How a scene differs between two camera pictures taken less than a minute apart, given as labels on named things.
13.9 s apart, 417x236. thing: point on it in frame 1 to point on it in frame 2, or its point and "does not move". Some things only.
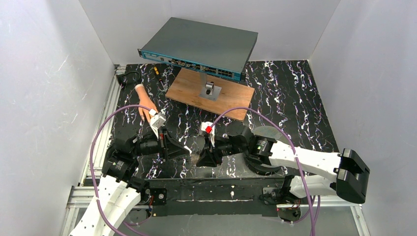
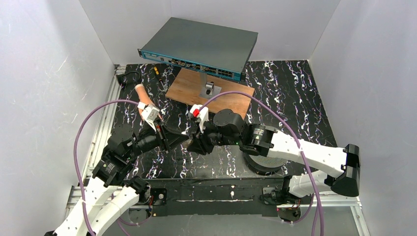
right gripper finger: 208,142 to 195,131
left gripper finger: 173,153 to 173,140
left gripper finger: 173,145 to 170,131
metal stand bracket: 208,90 does not move
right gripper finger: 209,158 to 198,146
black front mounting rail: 219,196 does not move
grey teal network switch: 214,48 does not move
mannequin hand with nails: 145,101 does not move
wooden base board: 234,93 does not move
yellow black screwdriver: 158,73 does not move
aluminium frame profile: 79,198 does not move
